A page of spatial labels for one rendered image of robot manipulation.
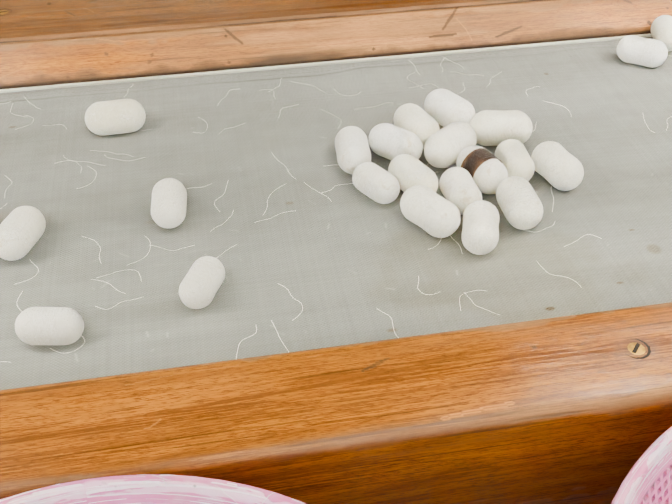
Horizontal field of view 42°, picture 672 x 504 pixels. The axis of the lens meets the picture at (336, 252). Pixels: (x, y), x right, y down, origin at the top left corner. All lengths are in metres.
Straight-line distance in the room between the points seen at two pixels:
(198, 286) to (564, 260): 0.19
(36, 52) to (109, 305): 0.26
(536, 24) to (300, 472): 0.43
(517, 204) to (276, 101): 0.20
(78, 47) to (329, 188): 0.23
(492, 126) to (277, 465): 0.27
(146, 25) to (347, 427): 0.38
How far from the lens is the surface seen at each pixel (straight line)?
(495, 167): 0.50
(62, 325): 0.42
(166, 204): 0.47
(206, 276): 0.43
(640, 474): 0.34
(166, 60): 0.64
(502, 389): 0.36
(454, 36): 0.67
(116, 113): 0.56
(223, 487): 0.33
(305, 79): 0.62
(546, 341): 0.39
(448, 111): 0.55
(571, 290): 0.45
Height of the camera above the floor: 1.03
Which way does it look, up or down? 39 degrees down
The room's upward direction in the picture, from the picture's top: straight up
